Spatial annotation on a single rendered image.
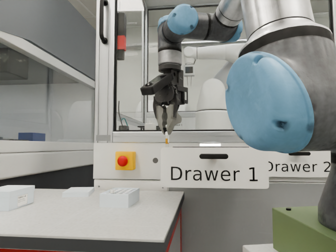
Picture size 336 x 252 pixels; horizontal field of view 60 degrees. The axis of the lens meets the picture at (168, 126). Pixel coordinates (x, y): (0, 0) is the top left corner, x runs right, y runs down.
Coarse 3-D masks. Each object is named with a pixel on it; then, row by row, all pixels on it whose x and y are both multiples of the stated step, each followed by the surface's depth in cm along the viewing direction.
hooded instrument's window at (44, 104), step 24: (0, 48) 115; (0, 72) 115; (24, 72) 131; (48, 72) 151; (0, 96) 115; (24, 96) 131; (48, 96) 151; (72, 96) 179; (0, 120) 115; (24, 120) 130; (48, 120) 151; (72, 120) 179
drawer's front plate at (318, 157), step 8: (272, 152) 108; (312, 152) 107; (320, 152) 106; (328, 152) 106; (272, 160) 108; (280, 160) 108; (288, 160) 107; (296, 160) 107; (304, 160) 107; (312, 160) 106; (320, 160) 106; (328, 160) 106; (280, 168) 108; (288, 168) 107; (304, 168) 106; (320, 168) 106; (328, 168) 106; (272, 176) 108; (280, 176) 107; (288, 176) 107; (296, 176) 107; (304, 176) 106; (312, 176) 106; (320, 176) 106
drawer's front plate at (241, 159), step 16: (160, 160) 81; (176, 160) 80; (192, 160) 80; (208, 160) 79; (224, 160) 79; (240, 160) 78; (256, 160) 78; (160, 176) 81; (176, 176) 80; (192, 176) 80; (208, 176) 79; (224, 176) 79; (240, 176) 78; (256, 176) 78
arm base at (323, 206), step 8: (328, 176) 42; (328, 184) 41; (328, 192) 40; (320, 200) 42; (328, 200) 39; (320, 208) 41; (328, 208) 39; (320, 216) 41; (328, 216) 39; (328, 224) 39
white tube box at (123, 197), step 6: (102, 192) 84; (108, 192) 86; (114, 192) 86; (120, 192) 86; (126, 192) 86; (132, 192) 85; (138, 192) 92; (102, 198) 82; (108, 198) 82; (114, 198) 81; (120, 198) 81; (126, 198) 81; (132, 198) 85; (138, 198) 92; (102, 204) 82; (108, 204) 81; (114, 204) 81; (120, 204) 81; (126, 204) 81; (132, 204) 85
